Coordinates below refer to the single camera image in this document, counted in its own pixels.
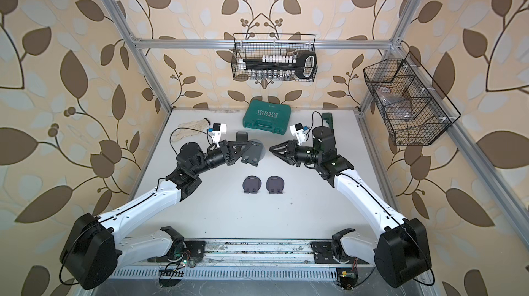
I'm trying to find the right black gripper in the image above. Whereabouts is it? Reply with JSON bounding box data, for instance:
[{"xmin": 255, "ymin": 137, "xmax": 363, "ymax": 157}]
[{"xmin": 271, "ymin": 140, "xmax": 322, "ymax": 167}]

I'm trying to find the black phone stand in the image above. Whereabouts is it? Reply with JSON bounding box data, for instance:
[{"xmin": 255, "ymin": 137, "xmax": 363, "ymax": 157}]
[
  {"xmin": 236, "ymin": 132, "xmax": 249, "ymax": 141},
  {"xmin": 241, "ymin": 139, "xmax": 266, "ymax": 167}
]

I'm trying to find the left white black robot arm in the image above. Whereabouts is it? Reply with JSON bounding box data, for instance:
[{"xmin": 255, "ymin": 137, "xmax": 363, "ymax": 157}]
[{"xmin": 59, "ymin": 140, "xmax": 263, "ymax": 290}]

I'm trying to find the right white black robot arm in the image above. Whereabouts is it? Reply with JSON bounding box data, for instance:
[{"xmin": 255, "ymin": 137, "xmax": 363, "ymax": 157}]
[{"xmin": 269, "ymin": 126, "xmax": 433, "ymax": 288}]

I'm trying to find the purple phone stand front right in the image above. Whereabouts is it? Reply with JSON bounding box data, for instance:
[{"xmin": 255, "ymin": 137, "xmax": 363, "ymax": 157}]
[{"xmin": 266, "ymin": 176, "xmax": 285, "ymax": 194}]

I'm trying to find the purple phone stand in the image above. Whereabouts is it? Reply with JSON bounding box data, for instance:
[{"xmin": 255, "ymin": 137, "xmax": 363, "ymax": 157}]
[
  {"xmin": 266, "ymin": 176, "xmax": 285, "ymax": 194},
  {"xmin": 242, "ymin": 176, "xmax": 262, "ymax": 194}
]

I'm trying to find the purple phone stand front left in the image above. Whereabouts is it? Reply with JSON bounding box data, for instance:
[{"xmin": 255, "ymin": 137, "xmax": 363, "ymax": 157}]
[{"xmin": 242, "ymin": 176, "xmax": 262, "ymax": 194}]

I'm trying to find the green plastic tool case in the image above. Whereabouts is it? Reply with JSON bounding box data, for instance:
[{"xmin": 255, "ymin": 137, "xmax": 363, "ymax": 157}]
[{"xmin": 242, "ymin": 100, "xmax": 292, "ymax": 135}]

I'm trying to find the white work glove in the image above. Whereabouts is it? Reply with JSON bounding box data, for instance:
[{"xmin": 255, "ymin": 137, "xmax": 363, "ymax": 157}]
[{"xmin": 169, "ymin": 118, "xmax": 211, "ymax": 144}]

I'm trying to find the green black hand tool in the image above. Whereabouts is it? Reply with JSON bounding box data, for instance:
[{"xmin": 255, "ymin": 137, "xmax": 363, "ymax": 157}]
[{"xmin": 322, "ymin": 112, "xmax": 333, "ymax": 129}]

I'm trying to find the black socket set holder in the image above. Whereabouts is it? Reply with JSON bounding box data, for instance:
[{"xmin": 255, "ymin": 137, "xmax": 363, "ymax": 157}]
[{"xmin": 232, "ymin": 51, "xmax": 318, "ymax": 81}]

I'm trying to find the clear plastic bag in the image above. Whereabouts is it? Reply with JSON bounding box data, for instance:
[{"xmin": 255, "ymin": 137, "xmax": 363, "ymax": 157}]
[{"xmin": 377, "ymin": 87, "xmax": 413, "ymax": 120}]

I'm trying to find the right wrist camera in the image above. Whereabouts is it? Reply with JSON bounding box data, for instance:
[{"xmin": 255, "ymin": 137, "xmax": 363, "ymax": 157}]
[{"xmin": 289, "ymin": 123, "xmax": 309, "ymax": 145}]

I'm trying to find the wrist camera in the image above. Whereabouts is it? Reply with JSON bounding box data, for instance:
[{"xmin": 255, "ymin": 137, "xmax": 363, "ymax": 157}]
[
  {"xmin": 289, "ymin": 123, "xmax": 309, "ymax": 145},
  {"xmin": 207, "ymin": 123, "xmax": 227, "ymax": 145}
]

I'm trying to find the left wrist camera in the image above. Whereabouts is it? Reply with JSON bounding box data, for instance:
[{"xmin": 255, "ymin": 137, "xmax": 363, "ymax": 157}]
[{"xmin": 207, "ymin": 123, "xmax": 227, "ymax": 145}]

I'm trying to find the black wire basket back wall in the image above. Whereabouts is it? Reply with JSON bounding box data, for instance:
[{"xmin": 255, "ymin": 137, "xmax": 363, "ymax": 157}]
[{"xmin": 231, "ymin": 32, "xmax": 318, "ymax": 82}]

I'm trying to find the black wire basket wall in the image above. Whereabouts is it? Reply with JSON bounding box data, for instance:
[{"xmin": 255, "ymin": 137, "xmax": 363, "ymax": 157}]
[
  {"xmin": 363, "ymin": 52, "xmax": 461, "ymax": 146},
  {"xmin": 231, "ymin": 32, "xmax": 318, "ymax": 82}
]

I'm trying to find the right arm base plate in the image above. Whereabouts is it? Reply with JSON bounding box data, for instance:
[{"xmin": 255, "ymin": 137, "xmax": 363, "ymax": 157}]
[{"xmin": 310, "ymin": 240, "xmax": 355, "ymax": 265}]

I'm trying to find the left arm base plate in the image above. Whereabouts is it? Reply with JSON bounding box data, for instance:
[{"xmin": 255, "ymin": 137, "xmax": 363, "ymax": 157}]
[{"xmin": 147, "ymin": 240, "xmax": 206, "ymax": 264}]

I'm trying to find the black wire basket right wall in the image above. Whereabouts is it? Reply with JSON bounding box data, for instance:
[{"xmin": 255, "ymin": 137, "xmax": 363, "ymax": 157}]
[{"xmin": 363, "ymin": 52, "xmax": 461, "ymax": 146}]

